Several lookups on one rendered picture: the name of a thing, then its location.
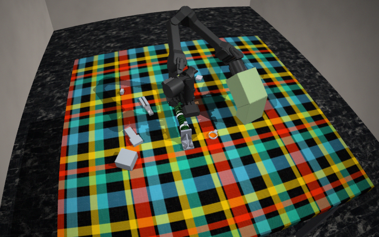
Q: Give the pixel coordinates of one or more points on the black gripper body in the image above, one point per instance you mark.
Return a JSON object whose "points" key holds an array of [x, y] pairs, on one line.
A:
{"points": [[190, 109]]}

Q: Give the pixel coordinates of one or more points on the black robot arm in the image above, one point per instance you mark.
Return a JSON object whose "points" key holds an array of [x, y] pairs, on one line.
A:
{"points": [[176, 61]]}

